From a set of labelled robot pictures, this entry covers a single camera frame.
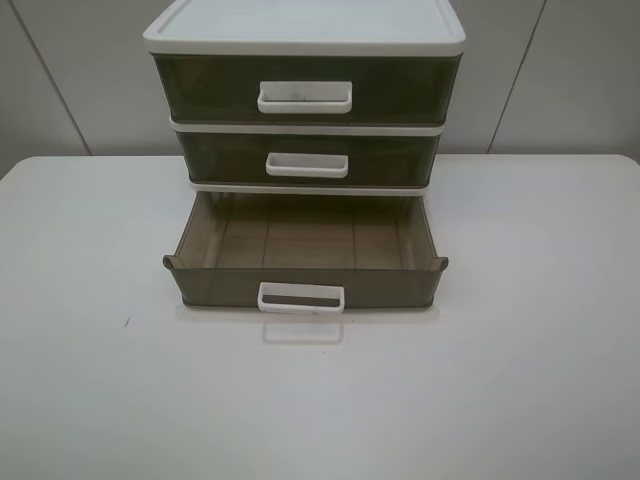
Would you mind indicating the smoky drawer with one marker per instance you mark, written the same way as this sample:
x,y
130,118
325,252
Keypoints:
x,y
307,90
378,250
345,161

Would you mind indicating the white plastic drawer cabinet frame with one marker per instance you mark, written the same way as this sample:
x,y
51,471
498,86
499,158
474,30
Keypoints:
x,y
308,29

